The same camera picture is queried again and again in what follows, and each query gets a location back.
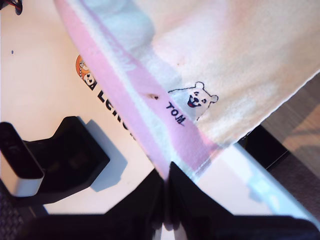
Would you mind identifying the black rectangular block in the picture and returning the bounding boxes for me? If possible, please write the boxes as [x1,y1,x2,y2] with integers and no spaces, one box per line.
[236,124,291,173]

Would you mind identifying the white pink tea towel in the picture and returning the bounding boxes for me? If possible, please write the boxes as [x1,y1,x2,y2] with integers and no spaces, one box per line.
[53,0,320,182]

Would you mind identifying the black and silver camera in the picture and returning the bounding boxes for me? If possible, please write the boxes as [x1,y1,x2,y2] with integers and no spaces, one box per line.
[0,121,46,198]

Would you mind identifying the red and black wire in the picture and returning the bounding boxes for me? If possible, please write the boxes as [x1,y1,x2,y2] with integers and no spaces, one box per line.
[0,0,25,16]

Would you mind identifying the white board with orange logo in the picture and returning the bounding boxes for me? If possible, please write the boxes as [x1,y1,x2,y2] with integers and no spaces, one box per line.
[0,0,320,227]

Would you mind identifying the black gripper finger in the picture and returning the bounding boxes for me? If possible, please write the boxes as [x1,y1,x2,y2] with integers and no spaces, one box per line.
[104,170,166,240]
[167,161,235,240]

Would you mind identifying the black mount block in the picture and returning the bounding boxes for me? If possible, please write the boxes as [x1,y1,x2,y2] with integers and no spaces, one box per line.
[22,115,111,201]

